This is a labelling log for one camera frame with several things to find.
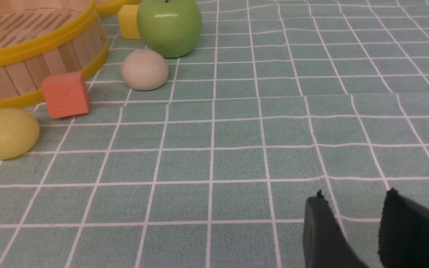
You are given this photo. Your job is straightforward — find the orange cube block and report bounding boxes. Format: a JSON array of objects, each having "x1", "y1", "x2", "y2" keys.
[{"x1": 41, "y1": 71, "x2": 90, "y2": 119}]

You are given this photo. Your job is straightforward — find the yellow cube block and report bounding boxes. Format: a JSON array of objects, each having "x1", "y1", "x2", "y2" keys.
[{"x1": 117, "y1": 4, "x2": 141, "y2": 40}]

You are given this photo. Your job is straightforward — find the green checkered tablecloth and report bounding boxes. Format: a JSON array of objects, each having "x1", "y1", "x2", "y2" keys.
[{"x1": 0, "y1": 0, "x2": 429, "y2": 268}]

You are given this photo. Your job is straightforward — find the white bun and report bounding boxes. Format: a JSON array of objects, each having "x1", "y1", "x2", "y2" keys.
[{"x1": 121, "y1": 49, "x2": 169, "y2": 90}]

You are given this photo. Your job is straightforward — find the yellow bun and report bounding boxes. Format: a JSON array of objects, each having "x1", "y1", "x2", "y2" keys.
[{"x1": 0, "y1": 108, "x2": 40, "y2": 160}]

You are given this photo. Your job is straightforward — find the bamboo steamer tray yellow rims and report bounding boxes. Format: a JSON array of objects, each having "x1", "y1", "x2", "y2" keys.
[{"x1": 0, "y1": 0, "x2": 109, "y2": 108}]

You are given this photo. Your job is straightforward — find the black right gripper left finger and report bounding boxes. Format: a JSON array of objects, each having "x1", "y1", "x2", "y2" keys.
[{"x1": 303, "y1": 190, "x2": 367, "y2": 268}]

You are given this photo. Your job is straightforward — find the green apple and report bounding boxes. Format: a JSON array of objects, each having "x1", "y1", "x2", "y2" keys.
[{"x1": 137, "y1": 0, "x2": 202, "y2": 59}]

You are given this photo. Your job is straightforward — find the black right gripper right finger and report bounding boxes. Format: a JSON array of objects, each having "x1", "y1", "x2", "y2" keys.
[{"x1": 378, "y1": 189, "x2": 429, "y2": 268}]

